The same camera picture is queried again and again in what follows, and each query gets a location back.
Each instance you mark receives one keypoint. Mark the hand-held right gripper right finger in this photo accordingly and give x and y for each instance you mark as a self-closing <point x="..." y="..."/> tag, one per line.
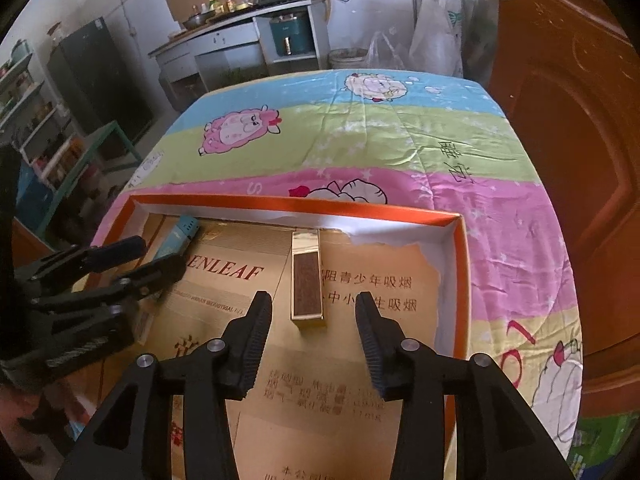
<point x="372" y="355"/>

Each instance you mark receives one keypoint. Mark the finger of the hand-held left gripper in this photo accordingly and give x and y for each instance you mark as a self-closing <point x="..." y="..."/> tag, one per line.
<point x="110" y="255"/>
<point x="150" y="277"/>

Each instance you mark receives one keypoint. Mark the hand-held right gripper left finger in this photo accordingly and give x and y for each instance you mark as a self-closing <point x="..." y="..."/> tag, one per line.
<point x="257" y="345"/>

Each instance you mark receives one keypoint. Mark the teal lighter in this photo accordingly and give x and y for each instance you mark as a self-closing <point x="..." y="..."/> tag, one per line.
<point x="179" y="235"/>

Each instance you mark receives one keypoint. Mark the gold lighter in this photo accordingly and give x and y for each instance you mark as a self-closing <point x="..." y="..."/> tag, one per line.
<point x="306" y="280"/>

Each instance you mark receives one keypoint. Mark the orange cardboard box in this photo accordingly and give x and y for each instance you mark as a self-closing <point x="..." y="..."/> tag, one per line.
<point x="300" y="205"/>

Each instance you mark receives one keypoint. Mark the blue plastic crate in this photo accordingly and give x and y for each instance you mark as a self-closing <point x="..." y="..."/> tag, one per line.
<point x="35" y="195"/>

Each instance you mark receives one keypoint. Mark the white shelf rack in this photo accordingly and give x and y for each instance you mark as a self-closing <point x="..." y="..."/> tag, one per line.
<point x="30" y="100"/>

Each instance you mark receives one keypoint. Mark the black refrigerator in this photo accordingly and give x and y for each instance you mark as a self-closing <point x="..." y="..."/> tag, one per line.
<point x="95" y="75"/>

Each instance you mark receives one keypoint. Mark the printed blanket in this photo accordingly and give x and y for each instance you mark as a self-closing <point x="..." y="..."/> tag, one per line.
<point x="350" y="135"/>

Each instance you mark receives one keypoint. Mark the white kitchen cabinet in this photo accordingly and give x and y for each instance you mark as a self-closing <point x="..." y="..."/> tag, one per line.
<point x="225" y="40"/>

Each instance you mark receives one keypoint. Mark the green cardboard box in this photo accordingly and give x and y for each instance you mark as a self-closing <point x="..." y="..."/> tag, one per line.
<point x="600" y="445"/>

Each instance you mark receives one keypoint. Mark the metal wok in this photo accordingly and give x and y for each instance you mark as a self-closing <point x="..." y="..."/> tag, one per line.
<point x="195" y="21"/>

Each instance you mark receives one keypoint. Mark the green-capped bottle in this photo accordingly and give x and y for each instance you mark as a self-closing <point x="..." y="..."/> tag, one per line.
<point x="214" y="5"/>

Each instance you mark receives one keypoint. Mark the dark sauce bottle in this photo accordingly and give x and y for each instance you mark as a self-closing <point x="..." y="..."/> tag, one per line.
<point x="229" y="2"/>

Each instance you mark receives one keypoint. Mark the teal air fryer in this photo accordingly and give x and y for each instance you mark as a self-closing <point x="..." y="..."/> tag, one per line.
<point x="290" y="35"/>

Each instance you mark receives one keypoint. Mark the white bucket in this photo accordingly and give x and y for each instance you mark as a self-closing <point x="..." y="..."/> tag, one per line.
<point x="350" y="57"/>

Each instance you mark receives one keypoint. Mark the clear plastic bag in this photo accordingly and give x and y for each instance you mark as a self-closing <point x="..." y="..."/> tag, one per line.
<point x="387" y="52"/>

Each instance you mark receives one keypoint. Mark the brown wooden door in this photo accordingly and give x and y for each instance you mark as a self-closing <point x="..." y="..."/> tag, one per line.
<point x="575" y="110"/>

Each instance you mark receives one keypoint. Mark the white woven sack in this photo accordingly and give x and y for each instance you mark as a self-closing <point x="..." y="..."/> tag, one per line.
<point x="440" y="35"/>

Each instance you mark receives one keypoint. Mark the green metal table frame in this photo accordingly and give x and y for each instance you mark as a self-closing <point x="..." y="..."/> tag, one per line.
<point x="107" y="130"/>

